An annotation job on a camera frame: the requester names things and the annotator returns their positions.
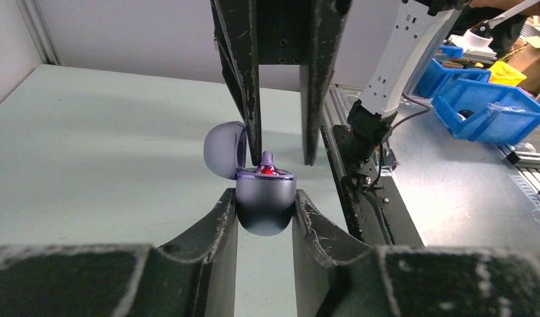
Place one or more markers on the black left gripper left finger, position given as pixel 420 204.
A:
pixel 194 274

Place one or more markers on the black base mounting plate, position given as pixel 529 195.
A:
pixel 373 208

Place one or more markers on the cardboard box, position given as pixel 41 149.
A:
pixel 527 61

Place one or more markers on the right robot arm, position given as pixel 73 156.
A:
pixel 412 28

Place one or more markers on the yellow storage bin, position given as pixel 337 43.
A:
pixel 504 74

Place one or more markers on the purple earbud charging case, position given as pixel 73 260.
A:
pixel 263 203

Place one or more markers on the large blue storage bin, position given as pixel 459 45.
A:
pixel 485 112

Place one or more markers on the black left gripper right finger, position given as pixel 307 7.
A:
pixel 337 275

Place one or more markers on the purple earbud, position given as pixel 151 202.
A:
pixel 267 167

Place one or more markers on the small blue storage bin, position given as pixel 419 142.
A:
pixel 437 75

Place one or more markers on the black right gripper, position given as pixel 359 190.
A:
pixel 281 32

